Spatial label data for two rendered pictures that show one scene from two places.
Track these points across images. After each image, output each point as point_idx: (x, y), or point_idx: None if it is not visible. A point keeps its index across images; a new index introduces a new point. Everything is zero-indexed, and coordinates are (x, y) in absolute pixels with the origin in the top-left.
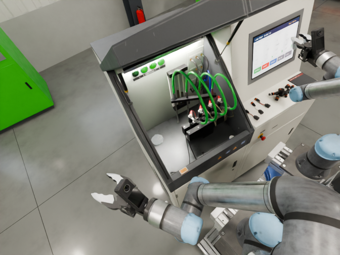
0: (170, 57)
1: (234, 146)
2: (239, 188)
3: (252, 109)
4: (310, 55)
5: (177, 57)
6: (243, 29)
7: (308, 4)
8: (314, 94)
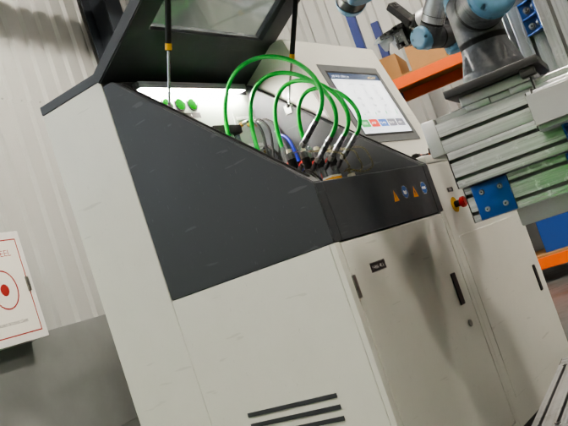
0: (205, 105)
1: (410, 183)
2: None
3: None
4: (409, 34)
5: (216, 111)
6: (303, 55)
7: (378, 67)
8: (432, 7)
